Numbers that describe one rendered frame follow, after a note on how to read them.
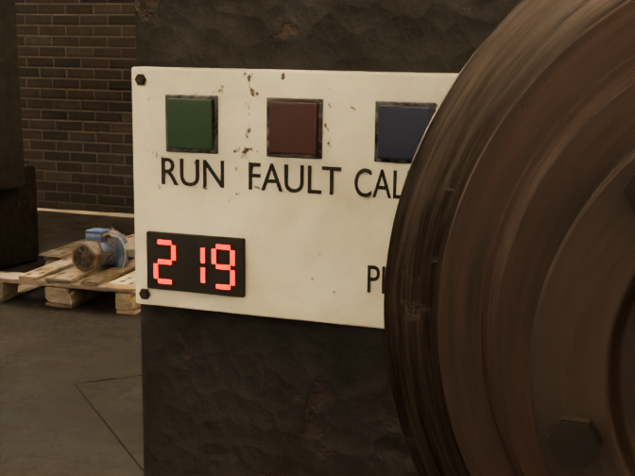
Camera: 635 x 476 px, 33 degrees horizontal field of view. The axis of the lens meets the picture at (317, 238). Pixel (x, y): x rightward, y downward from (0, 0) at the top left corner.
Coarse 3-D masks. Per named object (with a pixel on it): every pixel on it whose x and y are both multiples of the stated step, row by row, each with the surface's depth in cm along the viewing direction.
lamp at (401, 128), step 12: (384, 108) 72; (396, 108) 72; (408, 108) 72; (420, 108) 71; (384, 120) 72; (396, 120) 72; (408, 120) 72; (420, 120) 71; (384, 132) 72; (396, 132) 72; (408, 132) 72; (420, 132) 72; (384, 144) 73; (396, 144) 72; (408, 144) 72; (384, 156) 73; (396, 156) 72; (408, 156) 72
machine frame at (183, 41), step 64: (192, 0) 78; (256, 0) 77; (320, 0) 75; (384, 0) 73; (448, 0) 72; (512, 0) 71; (192, 64) 79; (256, 64) 77; (320, 64) 76; (384, 64) 74; (448, 64) 73; (192, 320) 83; (256, 320) 81; (192, 384) 84; (256, 384) 82; (320, 384) 80; (384, 384) 78; (192, 448) 85; (256, 448) 83; (320, 448) 81; (384, 448) 79
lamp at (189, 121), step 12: (168, 108) 78; (180, 108) 77; (192, 108) 77; (204, 108) 77; (168, 120) 78; (180, 120) 77; (192, 120) 77; (204, 120) 77; (168, 132) 78; (180, 132) 78; (192, 132) 77; (204, 132) 77; (168, 144) 78; (180, 144) 78; (192, 144) 77; (204, 144) 77
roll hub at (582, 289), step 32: (608, 192) 47; (576, 224) 48; (608, 224) 48; (576, 256) 48; (608, 256) 48; (544, 288) 49; (576, 288) 49; (608, 288) 48; (544, 320) 49; (576, 320) 49; (608, 320) 48; (544, 352) 50; (576, 352) 49; (608, 352) 49; (544, 384) 50; (576, 384) 49; (608, 384) 49; (544, 416) 50; (576, 416) 50; (608, 416) 49; (544, 448) 50; (608, 448) 49
